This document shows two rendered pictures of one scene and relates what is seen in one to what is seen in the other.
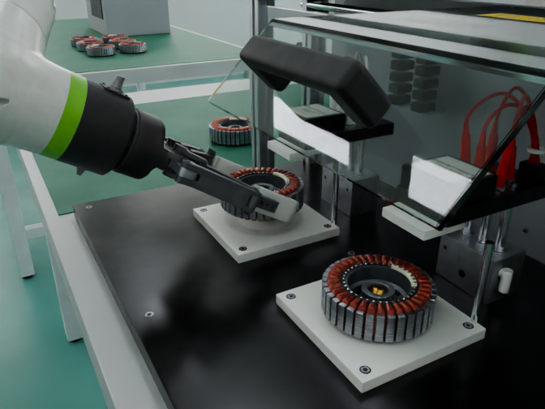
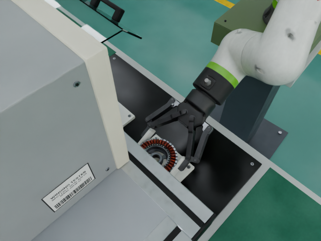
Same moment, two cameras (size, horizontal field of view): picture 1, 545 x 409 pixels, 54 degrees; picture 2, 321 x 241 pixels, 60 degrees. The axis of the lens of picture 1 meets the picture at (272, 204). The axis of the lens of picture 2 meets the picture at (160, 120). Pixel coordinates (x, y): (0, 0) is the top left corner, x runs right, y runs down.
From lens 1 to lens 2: 1.04 m
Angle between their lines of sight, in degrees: 99
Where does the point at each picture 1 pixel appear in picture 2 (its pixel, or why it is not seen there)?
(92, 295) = not seen: hidden behind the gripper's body
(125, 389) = (168, 89)
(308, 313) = (122, 109)
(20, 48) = (227, 44)
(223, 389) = (140, 86)
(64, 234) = (251, 152)
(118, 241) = (213, 138)
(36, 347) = not seen: outside the picture
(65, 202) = (280, 180)
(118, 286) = not seen: hidden behind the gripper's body
